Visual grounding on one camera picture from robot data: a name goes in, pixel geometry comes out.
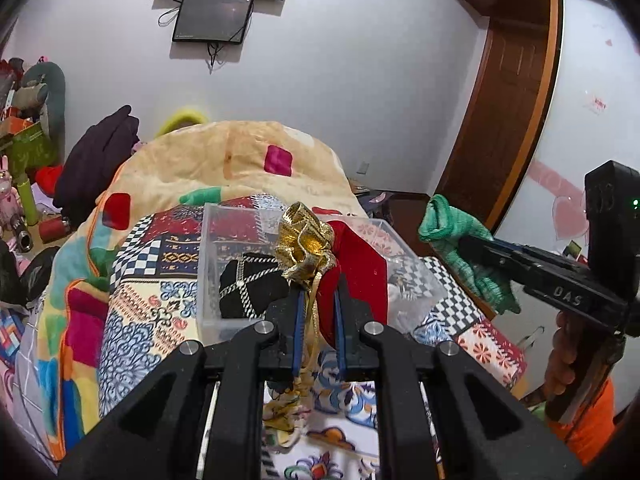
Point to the red velvet cloth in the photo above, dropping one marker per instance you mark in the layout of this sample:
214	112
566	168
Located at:
357	270

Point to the clear plastic box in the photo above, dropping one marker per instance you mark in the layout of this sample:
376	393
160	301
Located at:
225	230

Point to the red cylinder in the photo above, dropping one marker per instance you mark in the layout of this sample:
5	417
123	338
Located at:
54	229

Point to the patchwork patterned blanket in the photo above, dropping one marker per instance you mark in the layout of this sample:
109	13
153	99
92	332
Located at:
150	305

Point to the grey plush toy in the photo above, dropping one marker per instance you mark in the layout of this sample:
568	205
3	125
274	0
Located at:
47	95

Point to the red heart pillow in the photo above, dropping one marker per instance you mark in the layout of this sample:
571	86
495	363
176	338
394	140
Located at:
49	177

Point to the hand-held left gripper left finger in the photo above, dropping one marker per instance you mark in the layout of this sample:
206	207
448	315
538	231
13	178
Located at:
298	331

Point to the brown wooden door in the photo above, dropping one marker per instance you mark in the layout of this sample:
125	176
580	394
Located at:
505	110

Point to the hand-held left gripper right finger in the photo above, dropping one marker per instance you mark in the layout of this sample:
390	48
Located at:
342	331

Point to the dark side table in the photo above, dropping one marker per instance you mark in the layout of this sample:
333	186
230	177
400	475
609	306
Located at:
395	215

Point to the yellow-green plush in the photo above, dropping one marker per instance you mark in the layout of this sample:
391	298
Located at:
180	119

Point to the person's right hand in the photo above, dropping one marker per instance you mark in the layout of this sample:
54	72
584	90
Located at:
561	355

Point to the pink bunny toy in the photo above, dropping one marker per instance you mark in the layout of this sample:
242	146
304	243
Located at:
7	200

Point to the gold shiny cloth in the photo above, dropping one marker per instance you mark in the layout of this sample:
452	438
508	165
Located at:
302	240

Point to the green tube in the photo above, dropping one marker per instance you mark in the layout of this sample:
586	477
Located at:
29	200

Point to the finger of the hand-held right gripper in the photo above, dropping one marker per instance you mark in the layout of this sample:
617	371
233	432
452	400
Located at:
480	256
520	251

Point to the green cardboard box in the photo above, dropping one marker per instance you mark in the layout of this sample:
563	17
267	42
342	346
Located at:
27	147

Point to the black plastic bag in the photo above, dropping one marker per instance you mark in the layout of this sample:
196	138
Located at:
27	275

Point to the white wall outlet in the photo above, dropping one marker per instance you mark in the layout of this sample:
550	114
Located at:
364	167

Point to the small black monitor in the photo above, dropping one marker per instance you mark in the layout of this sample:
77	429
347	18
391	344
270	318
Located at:
212	17

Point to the green knitted cloth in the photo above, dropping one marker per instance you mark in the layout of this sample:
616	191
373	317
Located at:
450	225

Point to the cream blanket with coloured squares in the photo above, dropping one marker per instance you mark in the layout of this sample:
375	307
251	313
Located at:
210	155

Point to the dark purple jacket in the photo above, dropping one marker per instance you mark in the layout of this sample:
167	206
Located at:
95	160

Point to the person's right forearm orange sleeve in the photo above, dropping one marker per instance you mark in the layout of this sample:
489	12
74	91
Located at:
590	430

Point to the white sliding door pink stickers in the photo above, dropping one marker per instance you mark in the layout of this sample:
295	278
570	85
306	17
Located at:
585	110

